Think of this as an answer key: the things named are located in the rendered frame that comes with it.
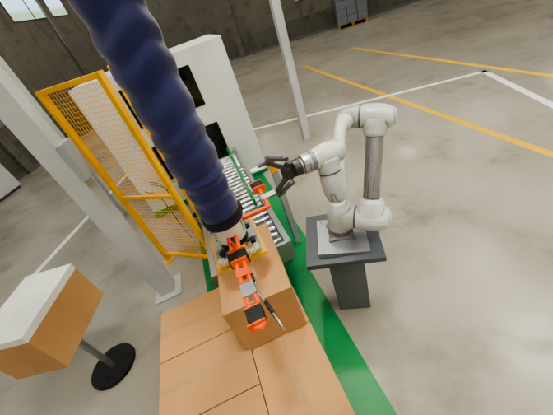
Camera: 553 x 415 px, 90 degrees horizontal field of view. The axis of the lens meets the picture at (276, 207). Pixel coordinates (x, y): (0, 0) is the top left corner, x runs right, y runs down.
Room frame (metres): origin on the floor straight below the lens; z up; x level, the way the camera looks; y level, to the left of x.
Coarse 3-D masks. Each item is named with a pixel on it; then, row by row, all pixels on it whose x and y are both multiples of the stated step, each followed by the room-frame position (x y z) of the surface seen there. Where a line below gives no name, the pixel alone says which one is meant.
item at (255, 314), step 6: (252, 306) 0.69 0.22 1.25; (258, 306) 0.68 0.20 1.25; (246, 312) 0.68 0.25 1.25; (252, 312) 0.67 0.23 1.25; (258, 312) 0.66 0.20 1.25; (264, 312) 0.68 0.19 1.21; (246, 318) 0.65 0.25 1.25; (252, 318) 0.64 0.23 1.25; (258, 318) 0.63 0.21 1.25; (264, 318) 0.62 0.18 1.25; (252, 324) 0.62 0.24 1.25; (252, 330) 0.62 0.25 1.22
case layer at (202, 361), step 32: (192, 320) 1.29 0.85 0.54; (224, 320) 1.20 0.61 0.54; (160, 352) 1.13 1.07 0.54; (192, 352) 1.05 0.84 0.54; (224, 352) 0.97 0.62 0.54; (256, 352) 0.90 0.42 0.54; (288, 352) 0.84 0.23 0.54; (320, 352) 0.77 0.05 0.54; (160, 384) 0.92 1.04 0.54; (192, 384) 0.86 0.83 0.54; (224, 384) 0.79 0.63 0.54; (256, 384) 0.73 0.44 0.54; (288, 384) 0.68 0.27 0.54; (320, 384) 0.62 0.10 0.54
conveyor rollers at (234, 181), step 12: (228, 156) 3.83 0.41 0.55; (228, 168) 3.46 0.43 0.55; (240, 168) 3.38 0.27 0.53; (228, 180) 3.17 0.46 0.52; (240, 180) 3.02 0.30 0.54; (240, 192) 2.75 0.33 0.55; (252, 192) 2.67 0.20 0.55; (252, 204) 2.48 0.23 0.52; (264, 216) 2.22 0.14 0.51; (276, 240) 1.78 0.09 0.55
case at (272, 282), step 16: (272, 240) 1.36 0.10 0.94; (272, 256) 1.22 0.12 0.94; (256, 272) 1.15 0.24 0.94; (272, 272) 1.10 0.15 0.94; (224, 288) 1.11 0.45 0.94; (272, 288) 0.99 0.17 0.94; (288, 288) 0.96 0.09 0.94; (224, 304) 1.00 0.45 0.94; (240, 304) 0.97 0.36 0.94; (272, 304) 0.95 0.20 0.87; (288, 304) 0.96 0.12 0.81; (240, 320) 0.94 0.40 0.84; (272, 320) 0.95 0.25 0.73; (288, 320) 0.95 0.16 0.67; (304, 320) 0.96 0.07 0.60; (240, 336) 0.94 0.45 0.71; (256, 336) 0.94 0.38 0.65; (272, 336) 0.95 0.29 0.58
